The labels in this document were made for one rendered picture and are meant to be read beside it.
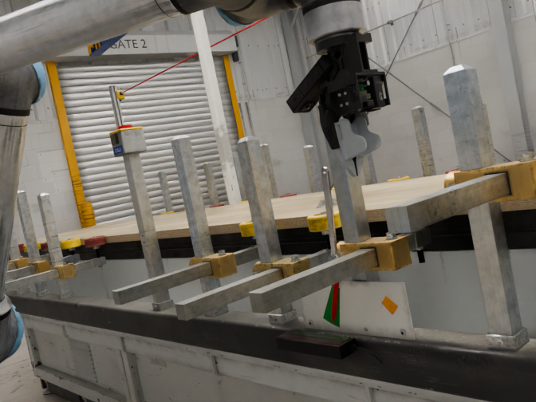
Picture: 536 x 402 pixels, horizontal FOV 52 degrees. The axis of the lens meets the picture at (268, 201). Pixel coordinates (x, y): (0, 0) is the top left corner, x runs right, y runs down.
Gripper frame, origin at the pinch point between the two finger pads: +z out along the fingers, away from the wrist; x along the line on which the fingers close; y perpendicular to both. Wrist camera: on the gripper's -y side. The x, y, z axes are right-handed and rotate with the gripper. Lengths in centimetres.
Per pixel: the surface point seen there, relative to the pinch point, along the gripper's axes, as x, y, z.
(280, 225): 26, -50, 12
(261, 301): -20.8, -2.9, 15.7
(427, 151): 114, -61, 2
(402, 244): 8.8, 0.5, 14.5
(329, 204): 1.0, -7.2, 5.4
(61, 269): 3, -149, 19
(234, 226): 26, -69, 11
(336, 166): 6.3, -8.6, -0.7
